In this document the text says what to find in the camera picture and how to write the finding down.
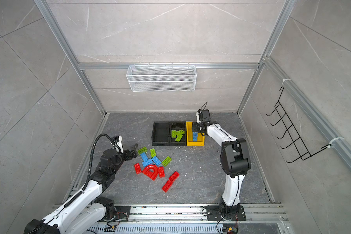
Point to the red lego brick far left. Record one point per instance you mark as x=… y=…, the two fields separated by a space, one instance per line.
x=137 y=168

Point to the black two-compartment tray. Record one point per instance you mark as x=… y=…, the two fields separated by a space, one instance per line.
x=161 y=133

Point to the black wire hook rack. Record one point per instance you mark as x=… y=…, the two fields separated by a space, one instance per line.
x=296 y=140

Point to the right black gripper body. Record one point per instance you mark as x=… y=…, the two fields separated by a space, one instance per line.
x=197 y=127

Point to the white wire mesh basket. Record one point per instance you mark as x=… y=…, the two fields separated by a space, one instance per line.
x=162 y=78

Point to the blue lego brick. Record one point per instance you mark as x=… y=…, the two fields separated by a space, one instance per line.
x=144 y=156
x=195 y=136
x=147 y=162
x=156 y=161

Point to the red lego brick diagonal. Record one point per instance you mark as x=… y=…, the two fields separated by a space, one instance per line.
x=167 y=186
x=174 y=176

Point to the green lego brick upright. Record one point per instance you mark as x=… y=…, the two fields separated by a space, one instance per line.
x=153 y=152

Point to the red lego brick beside arch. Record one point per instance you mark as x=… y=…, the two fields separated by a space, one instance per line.
x=161 y=172

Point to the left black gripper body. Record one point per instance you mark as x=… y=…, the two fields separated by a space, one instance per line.
x=128 y=157

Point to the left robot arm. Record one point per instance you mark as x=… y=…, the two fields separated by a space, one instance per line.
x=87 y=206

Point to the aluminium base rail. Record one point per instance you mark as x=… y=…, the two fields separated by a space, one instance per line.
x=187 y=219

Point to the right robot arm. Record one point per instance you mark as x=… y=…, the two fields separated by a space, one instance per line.
x=234 y=159

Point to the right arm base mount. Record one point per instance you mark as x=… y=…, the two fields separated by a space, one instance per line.
x=220 y=213

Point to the red arch lego piece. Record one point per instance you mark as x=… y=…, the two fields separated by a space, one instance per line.
x=151 y=171

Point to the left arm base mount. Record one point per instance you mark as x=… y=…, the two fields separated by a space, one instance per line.
x=118 y=213

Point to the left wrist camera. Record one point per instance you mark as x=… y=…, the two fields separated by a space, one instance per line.
x=117 y=143

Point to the yellow plastic bin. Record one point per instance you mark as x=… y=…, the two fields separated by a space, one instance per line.
x=189 y=133

